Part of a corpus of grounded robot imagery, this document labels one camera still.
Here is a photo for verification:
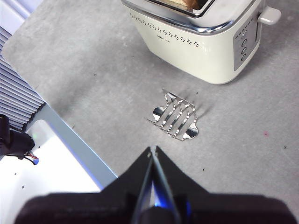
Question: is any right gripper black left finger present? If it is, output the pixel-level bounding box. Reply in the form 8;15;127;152
14;146;154;224

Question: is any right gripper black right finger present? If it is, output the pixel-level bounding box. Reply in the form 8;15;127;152
154;146;294;224

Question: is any brown bread slice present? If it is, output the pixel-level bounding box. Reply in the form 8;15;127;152
163;0;206;11

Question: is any cream toaster with chrome top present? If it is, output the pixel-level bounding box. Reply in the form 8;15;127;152
121;0;282;85

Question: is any ribbed grey panel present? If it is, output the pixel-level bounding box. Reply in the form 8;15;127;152
0;26;46;131

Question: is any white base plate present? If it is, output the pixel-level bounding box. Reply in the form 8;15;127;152
0;119;101;224

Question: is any pale grey frame bar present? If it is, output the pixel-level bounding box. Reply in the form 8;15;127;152
23;102;119;190

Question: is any silver wire toast rack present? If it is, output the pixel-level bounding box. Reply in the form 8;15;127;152
147;88;199;141

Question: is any black cable connector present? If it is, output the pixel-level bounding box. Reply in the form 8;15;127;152
0;114;40;166

